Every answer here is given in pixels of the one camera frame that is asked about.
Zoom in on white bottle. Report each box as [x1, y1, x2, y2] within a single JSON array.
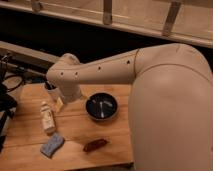
[[40, 101, 56, 134]]

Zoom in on black equipment at left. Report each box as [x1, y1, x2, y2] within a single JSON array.
[[0, 83, 17, 152]]

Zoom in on black utensils in cup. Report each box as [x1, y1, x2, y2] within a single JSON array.
[[45, 81, 56, 90]]

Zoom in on black cable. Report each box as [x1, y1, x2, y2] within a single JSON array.
[[0, 53, 31, 94]]

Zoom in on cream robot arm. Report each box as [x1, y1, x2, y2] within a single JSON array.
[[47, 43, 213, 171]]

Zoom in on dark ceramic bowl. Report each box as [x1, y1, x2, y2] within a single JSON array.
[[85, 93, 118, 121]]

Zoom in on wooden board table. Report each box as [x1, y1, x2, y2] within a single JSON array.
[[0, 84, 133, 171]]

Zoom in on white cup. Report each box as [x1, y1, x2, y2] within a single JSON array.
[[44, 84, 60, 101]]

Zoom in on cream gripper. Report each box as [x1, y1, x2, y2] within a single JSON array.
[[55, 84, 82, 113]]

